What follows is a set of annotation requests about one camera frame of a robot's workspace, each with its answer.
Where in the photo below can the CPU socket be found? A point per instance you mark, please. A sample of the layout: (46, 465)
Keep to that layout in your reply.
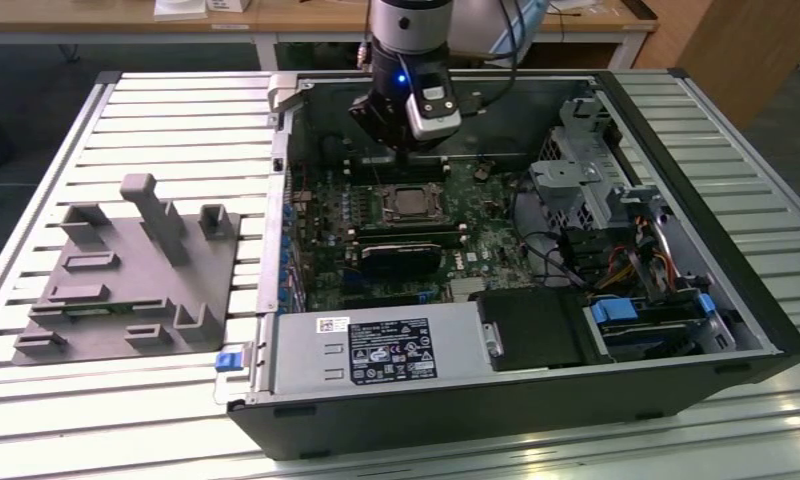
(386, 220)

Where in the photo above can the long black RAM slot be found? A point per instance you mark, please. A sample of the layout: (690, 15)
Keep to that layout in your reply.
(410, 240)
(407, 230)

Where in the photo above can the white box with black print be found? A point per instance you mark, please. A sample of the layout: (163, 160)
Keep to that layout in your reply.
(230, 5)

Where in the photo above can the silver metal drive cage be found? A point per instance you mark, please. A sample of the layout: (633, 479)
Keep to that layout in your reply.
(561, 175)

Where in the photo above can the small black graphics card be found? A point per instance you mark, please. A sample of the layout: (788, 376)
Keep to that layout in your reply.
(401, 260)

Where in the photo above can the green motherboard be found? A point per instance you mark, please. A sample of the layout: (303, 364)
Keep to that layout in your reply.
(494, 250)

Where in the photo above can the white cardboard box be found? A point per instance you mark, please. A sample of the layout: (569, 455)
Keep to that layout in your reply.
(181, 9)

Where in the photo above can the small silver heatsink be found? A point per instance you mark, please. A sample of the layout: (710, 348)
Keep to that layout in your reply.
(468, 289)

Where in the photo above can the grey plastic parts rack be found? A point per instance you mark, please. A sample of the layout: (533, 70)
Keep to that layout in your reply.
(147, 280)

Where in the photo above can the black plastic shroud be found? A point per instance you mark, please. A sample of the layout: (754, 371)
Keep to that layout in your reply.
(534, 330)

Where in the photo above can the silver power supply with label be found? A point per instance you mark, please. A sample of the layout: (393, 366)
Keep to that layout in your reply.
(294, 350)

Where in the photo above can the wooden cabinet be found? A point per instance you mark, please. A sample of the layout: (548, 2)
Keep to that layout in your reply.
(741, 50)

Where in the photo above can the blue disk carrier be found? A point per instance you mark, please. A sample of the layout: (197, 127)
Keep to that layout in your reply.
(614, 311)

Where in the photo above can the green RAM stick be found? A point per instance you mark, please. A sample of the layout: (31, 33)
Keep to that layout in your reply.
(126, 306)

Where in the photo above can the blue case latch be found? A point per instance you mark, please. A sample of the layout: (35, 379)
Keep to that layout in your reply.
(229, 362)

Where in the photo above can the small blue plastic clip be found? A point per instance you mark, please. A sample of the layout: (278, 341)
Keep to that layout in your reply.
(706, 304)

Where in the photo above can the black open PC case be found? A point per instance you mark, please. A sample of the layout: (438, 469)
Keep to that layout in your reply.
(441, 425)

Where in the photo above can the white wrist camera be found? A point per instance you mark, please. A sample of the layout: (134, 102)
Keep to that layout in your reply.
(434, 127)

